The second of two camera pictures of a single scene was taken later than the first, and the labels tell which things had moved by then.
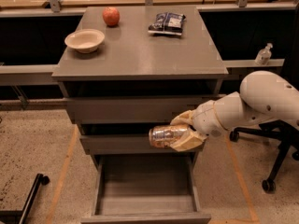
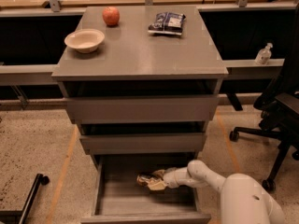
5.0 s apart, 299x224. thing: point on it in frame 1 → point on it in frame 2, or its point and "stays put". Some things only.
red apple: x=110 y=16 stays put
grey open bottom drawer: x=146 y=189 stays put
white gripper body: x=205 y=119 → x=172 y=176
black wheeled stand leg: x=18 y=217 stays put
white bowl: x=85 y=40 stays put
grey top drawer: x=149 y=109 stays put
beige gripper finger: x=193 y=141 → x=160 y=186
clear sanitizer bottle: x=264 y=55 stays put
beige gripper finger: x=187 y=117 → x=160 y=174
